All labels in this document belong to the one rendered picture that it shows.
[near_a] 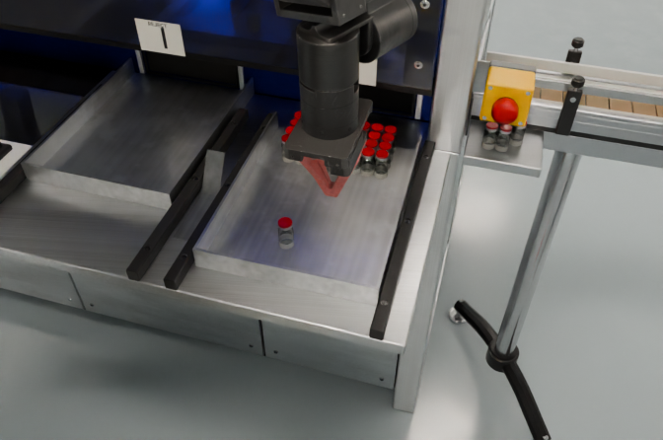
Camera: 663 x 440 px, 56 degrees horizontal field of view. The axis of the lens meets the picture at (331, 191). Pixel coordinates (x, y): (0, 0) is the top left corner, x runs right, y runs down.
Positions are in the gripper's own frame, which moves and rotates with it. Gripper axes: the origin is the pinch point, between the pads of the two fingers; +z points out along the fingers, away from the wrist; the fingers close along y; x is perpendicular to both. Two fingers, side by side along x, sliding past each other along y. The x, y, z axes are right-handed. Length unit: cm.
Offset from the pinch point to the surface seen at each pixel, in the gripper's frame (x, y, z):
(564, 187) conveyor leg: -32, 51, 36
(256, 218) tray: 15.8, 11.4, 20.0
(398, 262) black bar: -6.9, 7.4, 18.5
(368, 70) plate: 4.8, 35.7, 7.0
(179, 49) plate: 39, 35, 8
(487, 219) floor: -21, 114, 110
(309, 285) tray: 3.7, 0.7, 19.0
